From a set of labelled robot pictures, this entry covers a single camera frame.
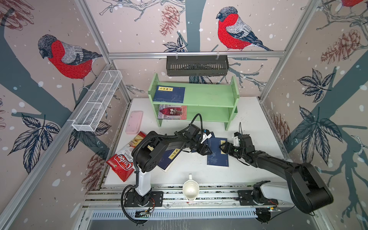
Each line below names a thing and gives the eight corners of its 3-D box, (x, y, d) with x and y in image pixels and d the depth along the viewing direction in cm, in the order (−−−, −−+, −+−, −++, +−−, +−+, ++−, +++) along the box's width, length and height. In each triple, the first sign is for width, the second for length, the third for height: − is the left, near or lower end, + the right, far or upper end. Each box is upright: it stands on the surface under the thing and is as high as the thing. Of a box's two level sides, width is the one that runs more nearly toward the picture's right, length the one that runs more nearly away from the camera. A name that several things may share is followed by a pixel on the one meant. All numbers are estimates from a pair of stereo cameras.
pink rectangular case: (124, 134, 101) (123, 132, 99) (132, 112, 114) (131, 110, 112) (138, 134, 101) (137, 132, 99) (144, 112, 114) (143, 110, 112)
